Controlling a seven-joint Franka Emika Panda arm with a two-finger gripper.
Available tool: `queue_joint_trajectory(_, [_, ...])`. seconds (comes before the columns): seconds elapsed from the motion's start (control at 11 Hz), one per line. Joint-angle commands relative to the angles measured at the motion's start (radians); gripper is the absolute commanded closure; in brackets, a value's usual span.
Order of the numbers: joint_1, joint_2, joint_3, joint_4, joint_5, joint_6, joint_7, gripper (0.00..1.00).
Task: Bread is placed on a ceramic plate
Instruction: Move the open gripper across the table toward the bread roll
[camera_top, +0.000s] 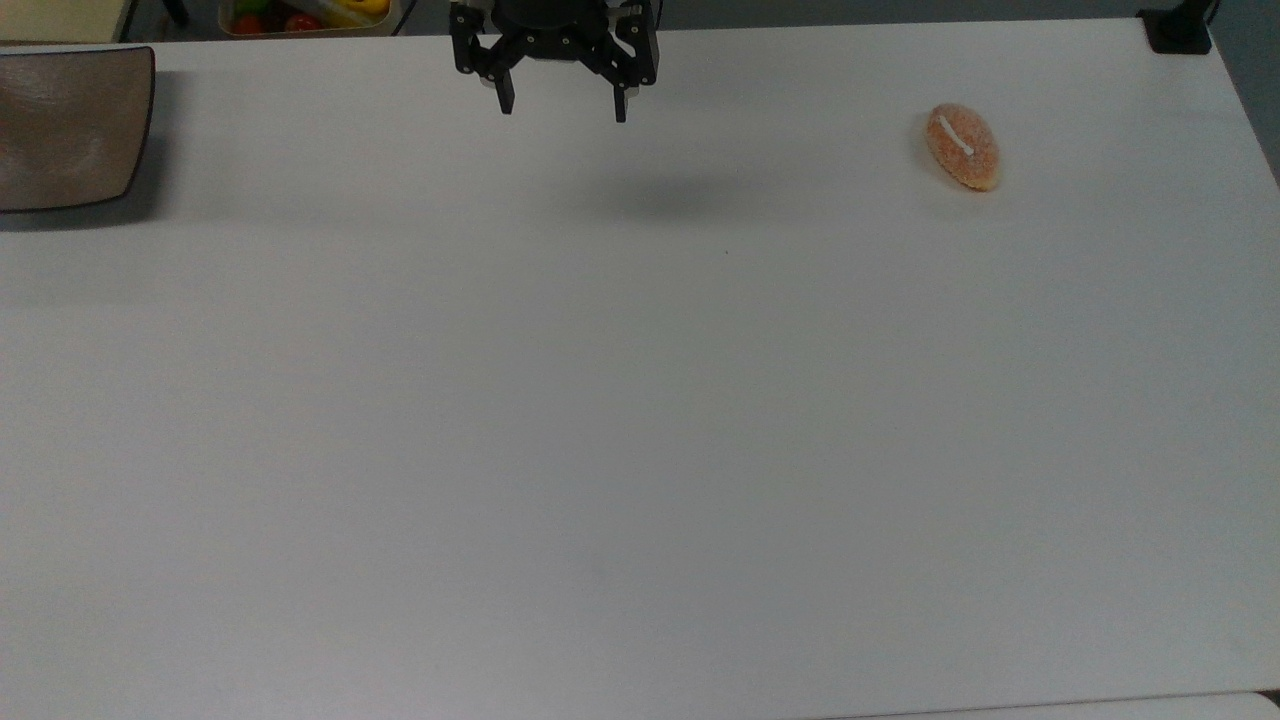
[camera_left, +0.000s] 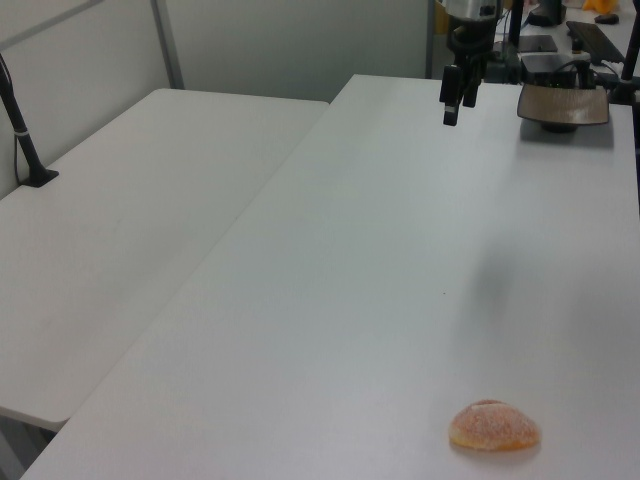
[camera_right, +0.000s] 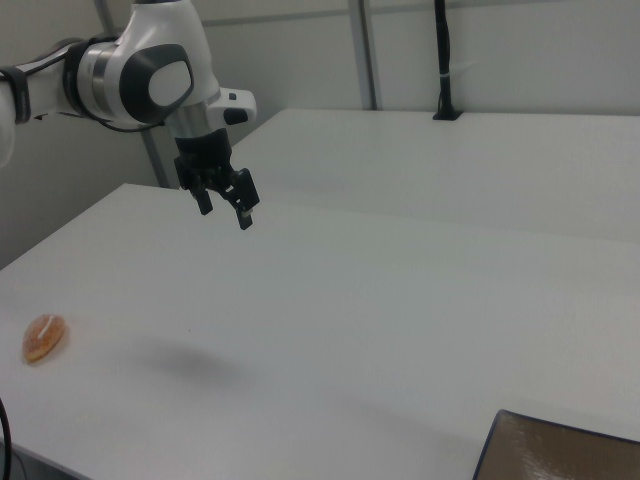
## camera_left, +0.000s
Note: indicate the brown square ceramic plate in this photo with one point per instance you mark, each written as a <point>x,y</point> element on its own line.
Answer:
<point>562,105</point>

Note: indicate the black monitor base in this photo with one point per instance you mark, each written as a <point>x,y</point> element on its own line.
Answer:
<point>545,15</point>

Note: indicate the black camera pole with base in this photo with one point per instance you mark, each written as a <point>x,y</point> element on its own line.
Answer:
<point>22,135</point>

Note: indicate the grey partition post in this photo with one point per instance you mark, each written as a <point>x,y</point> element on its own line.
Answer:
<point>430,40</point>

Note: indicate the thin black upright pole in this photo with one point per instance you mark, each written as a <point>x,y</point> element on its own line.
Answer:
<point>516,25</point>

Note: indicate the black electronics box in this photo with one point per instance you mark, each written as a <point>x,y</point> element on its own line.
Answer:
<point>550,67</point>

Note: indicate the yellow toy object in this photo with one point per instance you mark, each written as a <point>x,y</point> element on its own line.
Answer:
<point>600,4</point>

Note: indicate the black keyboard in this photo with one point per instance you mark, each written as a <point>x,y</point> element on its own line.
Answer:
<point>595,40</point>

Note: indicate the round sugared orange bread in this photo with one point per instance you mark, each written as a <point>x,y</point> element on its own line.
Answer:
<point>495,425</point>

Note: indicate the black gripper silver flange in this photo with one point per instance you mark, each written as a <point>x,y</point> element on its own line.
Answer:
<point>472,35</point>

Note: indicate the black stand pole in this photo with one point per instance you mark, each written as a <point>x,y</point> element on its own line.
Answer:
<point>627,65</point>

